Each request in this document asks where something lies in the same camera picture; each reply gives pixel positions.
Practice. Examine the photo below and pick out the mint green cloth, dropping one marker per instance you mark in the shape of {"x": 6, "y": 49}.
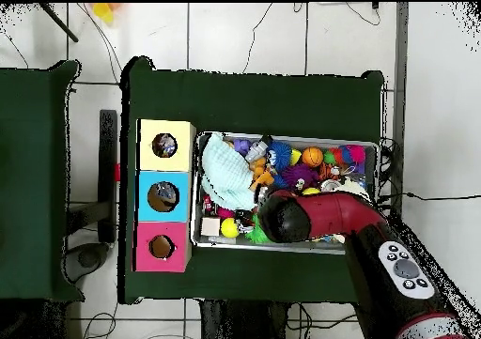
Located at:
{"x": 225, "y": 174}

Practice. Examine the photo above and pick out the clear plastic packet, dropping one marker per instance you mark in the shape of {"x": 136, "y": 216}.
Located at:
{"x": 164, "y": 196}

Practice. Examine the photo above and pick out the multicolour cartoon print cloth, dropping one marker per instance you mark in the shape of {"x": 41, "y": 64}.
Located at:
{"x": 164, "y": 145}

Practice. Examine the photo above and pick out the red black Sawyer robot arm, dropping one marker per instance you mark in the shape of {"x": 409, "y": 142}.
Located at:
{"x": 353, "y": 215}

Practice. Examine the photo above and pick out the shallow clear mesh bin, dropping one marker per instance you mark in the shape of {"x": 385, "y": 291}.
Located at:
{"x": 207, "y": 241}

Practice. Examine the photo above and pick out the wooden box with three holes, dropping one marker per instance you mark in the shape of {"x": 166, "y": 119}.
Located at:
{"x": 150, "y": 174}

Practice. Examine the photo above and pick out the orange plastic toy brick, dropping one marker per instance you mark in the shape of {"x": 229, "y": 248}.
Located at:
{"x": 261, "y": 177}

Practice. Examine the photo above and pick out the yellow ball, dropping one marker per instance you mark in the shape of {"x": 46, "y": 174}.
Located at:
{"x": 229, "y": 228}

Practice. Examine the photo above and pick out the small wooden cube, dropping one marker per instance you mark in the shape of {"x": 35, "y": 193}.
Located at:
{"x": 211, "y": 225}

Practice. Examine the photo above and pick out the green spiky ball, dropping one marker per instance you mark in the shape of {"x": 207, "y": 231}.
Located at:
{"x": 255, "y": 232}

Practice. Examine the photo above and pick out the orange toy basketball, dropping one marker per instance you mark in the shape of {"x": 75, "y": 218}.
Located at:
{"x": 313, "y": 157}

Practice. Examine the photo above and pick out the pink spiky ball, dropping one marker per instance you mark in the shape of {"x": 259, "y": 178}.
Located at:
{"x": 355, "y": 154}

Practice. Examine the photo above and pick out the cream yellow cloth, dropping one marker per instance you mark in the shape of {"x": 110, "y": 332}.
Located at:
{"x": 361, "y": 190}

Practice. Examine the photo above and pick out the black chair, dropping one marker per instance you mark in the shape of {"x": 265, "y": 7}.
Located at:
{"x": 109, "y": 204}

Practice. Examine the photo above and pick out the grey metal beam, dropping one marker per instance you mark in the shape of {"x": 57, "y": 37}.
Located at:
{"x": 398, "y": 91}

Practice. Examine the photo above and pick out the green cloth side table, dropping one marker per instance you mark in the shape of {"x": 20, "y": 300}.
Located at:
{"x": 34, "y": 181}

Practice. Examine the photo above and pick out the yellow floor object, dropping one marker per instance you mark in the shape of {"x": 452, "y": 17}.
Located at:
{"x": 104, "y": 12}

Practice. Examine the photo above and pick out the black rod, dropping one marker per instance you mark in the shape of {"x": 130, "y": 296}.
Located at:
{"x": 58, "y": 22}

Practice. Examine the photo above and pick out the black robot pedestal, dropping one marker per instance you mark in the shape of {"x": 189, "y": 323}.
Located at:
{"x": 240, "y": 324}

